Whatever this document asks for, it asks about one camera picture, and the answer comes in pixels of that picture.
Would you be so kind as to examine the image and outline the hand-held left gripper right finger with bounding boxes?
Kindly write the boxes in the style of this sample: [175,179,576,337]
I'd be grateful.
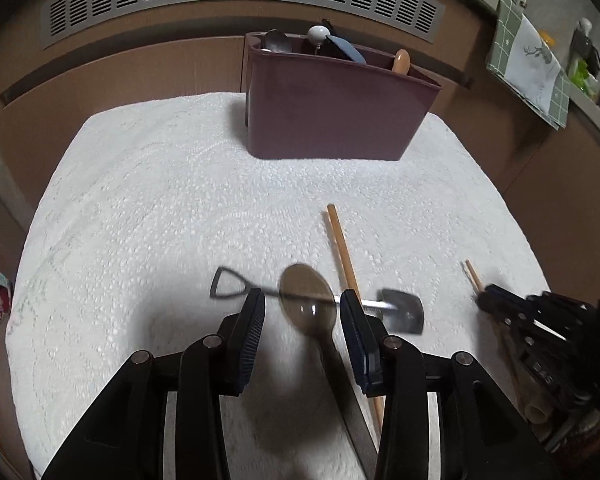
[340,288,563,480]

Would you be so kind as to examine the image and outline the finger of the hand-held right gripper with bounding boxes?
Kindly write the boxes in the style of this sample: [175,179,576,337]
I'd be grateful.
[473,292,523,332]
[484,283,537,307]

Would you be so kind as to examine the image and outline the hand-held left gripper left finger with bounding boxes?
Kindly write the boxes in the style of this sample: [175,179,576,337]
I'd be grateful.
[40,288,266,480]

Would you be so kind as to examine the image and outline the shovel-shaped metal spoon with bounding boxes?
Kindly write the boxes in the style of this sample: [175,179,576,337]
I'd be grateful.
[209,266,426,335]

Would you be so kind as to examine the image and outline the translucent brown long spoon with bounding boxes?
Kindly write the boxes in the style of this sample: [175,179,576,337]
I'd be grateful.
[279,263,378,476]

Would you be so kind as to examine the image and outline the maroon plastic utensil holder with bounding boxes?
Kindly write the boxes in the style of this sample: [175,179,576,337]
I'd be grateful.
[243,31,443,162]

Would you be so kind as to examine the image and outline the blue plastic rice scoop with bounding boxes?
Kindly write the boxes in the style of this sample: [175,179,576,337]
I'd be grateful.
[325,35,368,65]

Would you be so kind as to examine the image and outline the grey spoon with black handle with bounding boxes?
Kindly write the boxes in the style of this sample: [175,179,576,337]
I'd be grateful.
[261,29,294,54]

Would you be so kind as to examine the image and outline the metal stirrer with white ball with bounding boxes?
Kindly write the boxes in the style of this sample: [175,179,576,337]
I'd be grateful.
[307,25,329,56]

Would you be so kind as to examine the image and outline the person's right hand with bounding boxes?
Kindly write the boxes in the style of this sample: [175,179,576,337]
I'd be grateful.
[525,396,581,456]

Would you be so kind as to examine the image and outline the white textured towel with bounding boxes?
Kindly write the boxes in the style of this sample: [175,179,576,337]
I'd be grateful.
[5,91,554,480]

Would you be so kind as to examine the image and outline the green packet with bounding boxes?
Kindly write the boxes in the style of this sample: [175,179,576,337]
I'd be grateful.
[569,57,600,102]

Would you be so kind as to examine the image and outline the green checked dish towel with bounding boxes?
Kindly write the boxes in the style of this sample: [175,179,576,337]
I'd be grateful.
[485,0,572,132]

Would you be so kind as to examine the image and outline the black utensil rack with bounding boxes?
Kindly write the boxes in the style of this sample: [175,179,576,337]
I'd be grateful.
[572,30,600,74]

